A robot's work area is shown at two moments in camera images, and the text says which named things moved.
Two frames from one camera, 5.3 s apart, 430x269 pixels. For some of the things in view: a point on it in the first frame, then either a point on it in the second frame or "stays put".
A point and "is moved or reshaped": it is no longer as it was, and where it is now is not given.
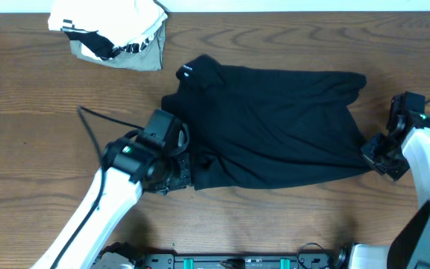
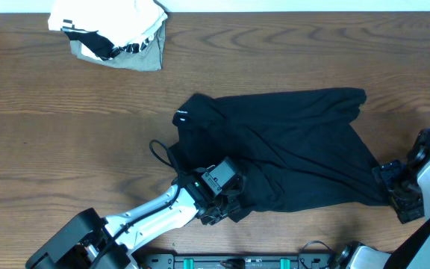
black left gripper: x=182 y=172 to x=223 y=209
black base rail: x=308 y=261 stays put
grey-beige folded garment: x=150 y=58 stays put
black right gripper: x=368 y=151 to x=407 y=210
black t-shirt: x=248 y=125 is moved or reshaped
